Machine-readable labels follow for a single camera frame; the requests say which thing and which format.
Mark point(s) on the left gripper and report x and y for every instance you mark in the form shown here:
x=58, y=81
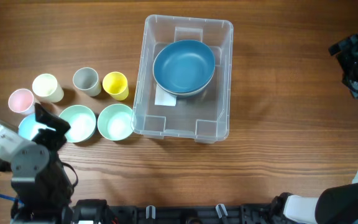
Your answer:
x=56, y=137

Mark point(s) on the beige plate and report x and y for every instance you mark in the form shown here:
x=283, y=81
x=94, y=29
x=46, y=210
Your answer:
x=181, y=83

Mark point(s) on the blue plate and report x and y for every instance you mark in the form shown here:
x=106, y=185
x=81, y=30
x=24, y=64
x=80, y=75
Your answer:
x=185, y=55
x=191, y=95

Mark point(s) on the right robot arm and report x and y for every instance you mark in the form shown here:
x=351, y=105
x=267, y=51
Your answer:
x=338, y=204

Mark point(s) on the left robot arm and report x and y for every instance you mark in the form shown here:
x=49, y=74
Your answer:
x=42, y=186

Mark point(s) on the white label in container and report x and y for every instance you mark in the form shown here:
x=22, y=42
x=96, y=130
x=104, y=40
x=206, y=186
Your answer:
x=164, y=98

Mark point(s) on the clear plastic storage container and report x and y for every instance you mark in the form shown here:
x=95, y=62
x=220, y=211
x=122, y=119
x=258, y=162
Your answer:
x=205, y=118

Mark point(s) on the light blue bowl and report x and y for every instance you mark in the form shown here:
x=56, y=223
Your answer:
x=29, y=127

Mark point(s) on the pink cup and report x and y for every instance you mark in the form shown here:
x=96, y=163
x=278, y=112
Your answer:
x=22, y=101

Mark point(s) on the pale green cup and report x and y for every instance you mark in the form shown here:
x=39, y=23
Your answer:
x=47, y=88

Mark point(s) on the mint green bowl left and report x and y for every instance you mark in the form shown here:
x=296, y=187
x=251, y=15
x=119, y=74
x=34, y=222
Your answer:
x=82, y=121

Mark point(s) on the mint green bowl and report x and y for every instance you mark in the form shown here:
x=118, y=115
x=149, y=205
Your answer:
x=82, y=121
x=114, y=122

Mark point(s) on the grey cup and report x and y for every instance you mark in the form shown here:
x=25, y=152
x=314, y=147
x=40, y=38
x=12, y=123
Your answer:
x=87, y=80

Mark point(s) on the mint green bowl right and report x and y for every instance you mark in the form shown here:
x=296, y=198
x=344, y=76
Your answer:
x=114, y=122

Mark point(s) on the yellow cup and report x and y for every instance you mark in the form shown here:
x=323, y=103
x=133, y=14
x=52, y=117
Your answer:
x=116, y=85

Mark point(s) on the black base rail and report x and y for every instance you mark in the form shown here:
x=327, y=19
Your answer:
x=219, y=214

